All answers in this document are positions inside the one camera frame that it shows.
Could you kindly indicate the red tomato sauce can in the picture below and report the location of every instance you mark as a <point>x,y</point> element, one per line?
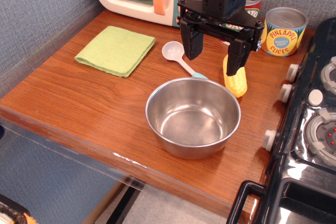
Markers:
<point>252,7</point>

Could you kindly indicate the yellow toy corn cob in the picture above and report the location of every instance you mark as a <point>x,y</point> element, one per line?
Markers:
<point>236,84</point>

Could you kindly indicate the grey plastic spoon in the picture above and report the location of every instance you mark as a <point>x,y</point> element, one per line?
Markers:
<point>174,51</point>

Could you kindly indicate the green folded rag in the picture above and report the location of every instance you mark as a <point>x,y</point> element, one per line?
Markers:
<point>116,51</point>

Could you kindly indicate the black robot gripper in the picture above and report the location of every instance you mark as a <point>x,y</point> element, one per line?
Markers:
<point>200,17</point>

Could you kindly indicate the silver metal pot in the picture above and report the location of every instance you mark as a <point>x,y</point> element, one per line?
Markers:
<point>192,118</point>

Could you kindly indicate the pineapple slices can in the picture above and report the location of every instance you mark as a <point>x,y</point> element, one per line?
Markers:
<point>284,30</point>

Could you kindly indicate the black toy stove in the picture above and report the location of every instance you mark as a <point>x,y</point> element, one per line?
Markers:
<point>300,176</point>

